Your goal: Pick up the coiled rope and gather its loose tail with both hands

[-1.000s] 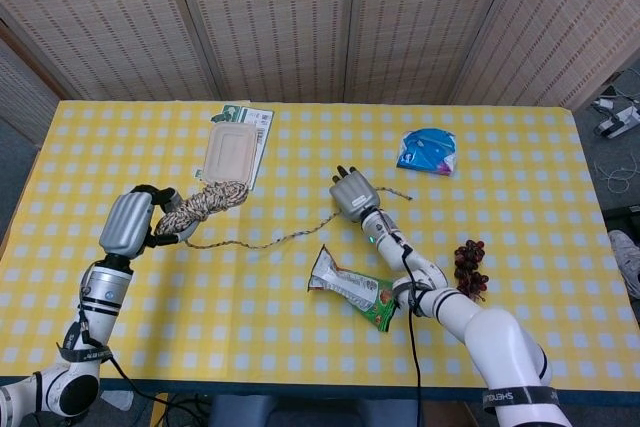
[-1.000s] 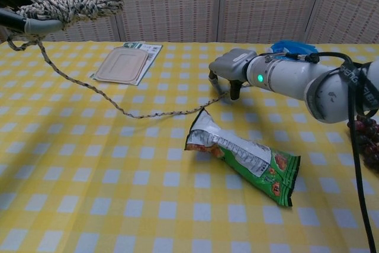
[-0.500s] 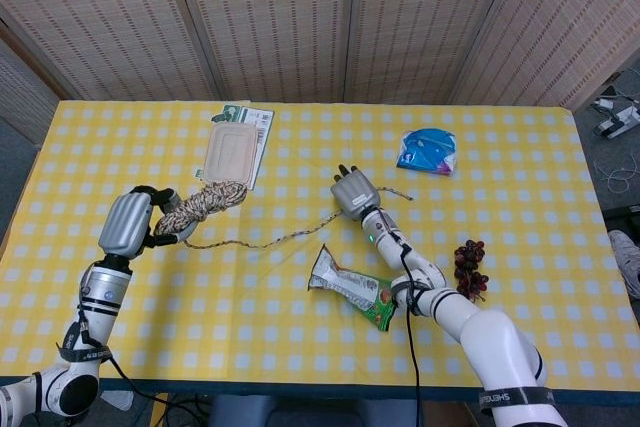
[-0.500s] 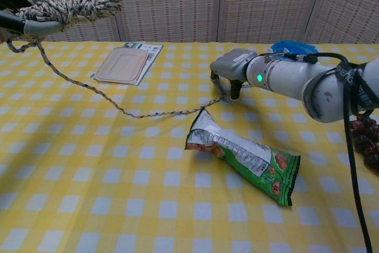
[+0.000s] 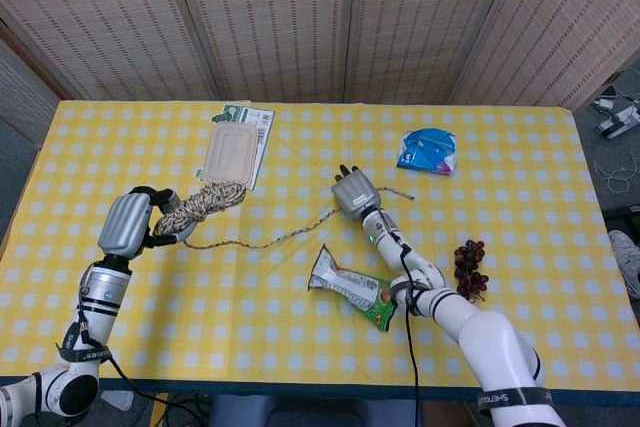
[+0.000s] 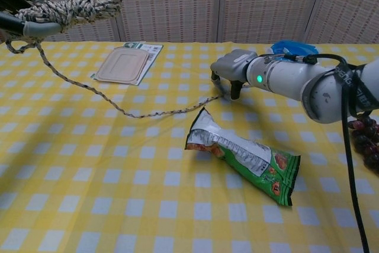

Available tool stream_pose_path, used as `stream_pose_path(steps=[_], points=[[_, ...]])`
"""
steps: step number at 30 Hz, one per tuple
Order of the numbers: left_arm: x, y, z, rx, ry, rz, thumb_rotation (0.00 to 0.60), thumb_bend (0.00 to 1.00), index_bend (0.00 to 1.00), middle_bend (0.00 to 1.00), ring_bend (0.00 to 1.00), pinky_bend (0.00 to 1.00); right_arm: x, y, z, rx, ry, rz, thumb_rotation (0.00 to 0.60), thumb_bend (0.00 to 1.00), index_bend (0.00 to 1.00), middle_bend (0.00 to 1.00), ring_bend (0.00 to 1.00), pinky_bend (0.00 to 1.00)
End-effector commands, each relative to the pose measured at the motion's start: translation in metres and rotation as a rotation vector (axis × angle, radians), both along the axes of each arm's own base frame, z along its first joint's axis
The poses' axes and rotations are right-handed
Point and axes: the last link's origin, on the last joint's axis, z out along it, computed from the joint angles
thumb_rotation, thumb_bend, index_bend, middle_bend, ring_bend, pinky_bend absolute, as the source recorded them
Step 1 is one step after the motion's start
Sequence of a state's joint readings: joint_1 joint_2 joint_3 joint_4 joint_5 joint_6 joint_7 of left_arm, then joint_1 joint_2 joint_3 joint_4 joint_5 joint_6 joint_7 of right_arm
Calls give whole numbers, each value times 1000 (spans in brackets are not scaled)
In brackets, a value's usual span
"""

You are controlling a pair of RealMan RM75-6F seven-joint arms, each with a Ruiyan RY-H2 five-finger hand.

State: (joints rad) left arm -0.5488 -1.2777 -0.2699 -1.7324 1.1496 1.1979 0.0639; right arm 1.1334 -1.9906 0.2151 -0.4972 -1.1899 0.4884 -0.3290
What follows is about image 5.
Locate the woven folding screen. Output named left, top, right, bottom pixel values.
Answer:
left=0, top=0, right=640, bottom=148

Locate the grey device on floor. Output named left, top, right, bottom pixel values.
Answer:
left=592, top=91, right=640, bottom=139

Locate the yellow checkered tablecloth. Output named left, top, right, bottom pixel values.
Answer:
left=0, top=99, right=629, bottom=393

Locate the beige plastic container lid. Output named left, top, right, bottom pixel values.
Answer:
left=203, top=122, right=261, bottom=184

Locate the green snack bag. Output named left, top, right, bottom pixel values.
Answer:
left=306, top=245, right=405, bottom=333

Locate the thin white floor cable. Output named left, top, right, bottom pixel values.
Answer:
left=594, top=146, right=640, bottom=193

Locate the grey shoe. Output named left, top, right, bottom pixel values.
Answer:
left=607, top=229, right=640, bottom=298

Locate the white plastic piece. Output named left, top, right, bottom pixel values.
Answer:
left=102, top=389, right=135, bottom=411

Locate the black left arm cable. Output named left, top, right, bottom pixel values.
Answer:
left=107, top=354, right=211, bottom=427

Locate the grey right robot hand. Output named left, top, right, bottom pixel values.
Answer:
left=330, top=164, right=384, bottom=222

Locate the speckled braided rope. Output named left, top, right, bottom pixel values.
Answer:
left=152, top=180, right=416, bottom=251

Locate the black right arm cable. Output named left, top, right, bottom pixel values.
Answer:
left=377, top=209, right=424, bottom=427

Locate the dark grape bunch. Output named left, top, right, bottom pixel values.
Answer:
left=453, top=239, right=490, bottom=304

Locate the green white paper card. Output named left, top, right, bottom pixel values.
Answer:
left=194, top=102, right=277, bottom=191

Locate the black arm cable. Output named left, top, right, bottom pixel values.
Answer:
left=377, top=209, right=424, bottom=427
left=107, top=354, right=211, bottom=427

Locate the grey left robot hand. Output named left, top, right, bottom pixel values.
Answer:
left=97, top=186, right=196, bottom=256

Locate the blue tissue pack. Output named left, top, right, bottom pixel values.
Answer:
left=395, top=127, right=458, bottom=177

